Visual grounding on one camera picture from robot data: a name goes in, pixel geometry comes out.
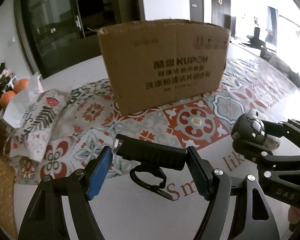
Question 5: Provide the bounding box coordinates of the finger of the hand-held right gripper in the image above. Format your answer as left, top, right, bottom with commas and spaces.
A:
231, 136, 300, 173
261, 119, 300, 153

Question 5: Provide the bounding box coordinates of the dark glass sliding door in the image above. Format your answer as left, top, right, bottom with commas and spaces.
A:
20, 0, 145, 78

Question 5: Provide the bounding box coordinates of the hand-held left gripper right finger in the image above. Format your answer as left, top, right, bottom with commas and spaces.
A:
186, 147, 282, 240

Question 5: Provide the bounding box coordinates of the person's right hand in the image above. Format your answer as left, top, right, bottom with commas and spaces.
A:
287, 205, 300, 233

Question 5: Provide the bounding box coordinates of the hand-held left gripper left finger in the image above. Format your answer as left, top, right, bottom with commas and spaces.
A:
17, 146, 114, 240

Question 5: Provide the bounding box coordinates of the dark framed interior door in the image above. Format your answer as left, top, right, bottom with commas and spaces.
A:
187, 0, 205, 23

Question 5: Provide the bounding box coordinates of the black bike light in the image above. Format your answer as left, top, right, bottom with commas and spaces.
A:
112, 134, 188, 198

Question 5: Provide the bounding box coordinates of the floral fabric tissue cover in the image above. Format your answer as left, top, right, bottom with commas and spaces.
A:
9, 89, 77, 162

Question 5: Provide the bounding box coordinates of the white shoe shelf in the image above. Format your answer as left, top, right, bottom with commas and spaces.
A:
0, 62, 18, 93

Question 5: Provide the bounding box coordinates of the patterned tile-print table runner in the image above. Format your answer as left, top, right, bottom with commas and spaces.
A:
5, 57, 300, 185

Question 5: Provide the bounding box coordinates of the dark slatted wall panel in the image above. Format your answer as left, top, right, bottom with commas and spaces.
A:
210, 0, 232, 28

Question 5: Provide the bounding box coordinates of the black computer mouse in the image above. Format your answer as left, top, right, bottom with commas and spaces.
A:
231, 113, 266, 145

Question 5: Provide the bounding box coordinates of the brown cardboard box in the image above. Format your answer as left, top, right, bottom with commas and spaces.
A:
97, 19, 231, 115

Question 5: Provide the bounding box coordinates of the orange fruit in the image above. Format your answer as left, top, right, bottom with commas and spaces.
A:
0, 91, 17, 107
13, 79, 30, 94

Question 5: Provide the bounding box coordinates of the woven straw box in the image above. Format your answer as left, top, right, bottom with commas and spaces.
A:
0, 145, 18, 239

